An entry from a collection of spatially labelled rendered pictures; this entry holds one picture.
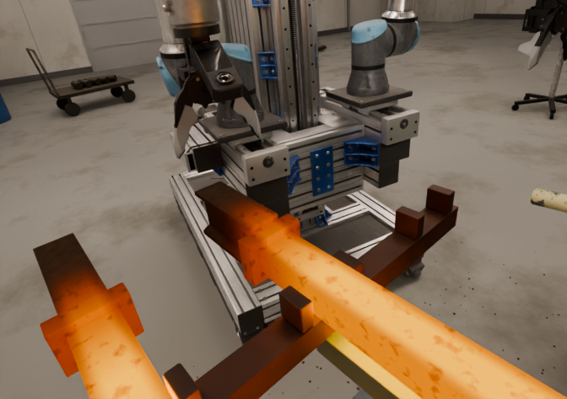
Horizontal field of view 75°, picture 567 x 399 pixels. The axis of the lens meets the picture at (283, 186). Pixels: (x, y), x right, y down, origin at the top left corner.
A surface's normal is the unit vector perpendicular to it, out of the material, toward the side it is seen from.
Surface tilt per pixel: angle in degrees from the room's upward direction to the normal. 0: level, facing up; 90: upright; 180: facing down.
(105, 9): 90
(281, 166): 90
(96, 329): 0
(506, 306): 0
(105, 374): 0
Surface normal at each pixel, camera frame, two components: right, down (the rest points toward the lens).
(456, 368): -0.09, -0.88
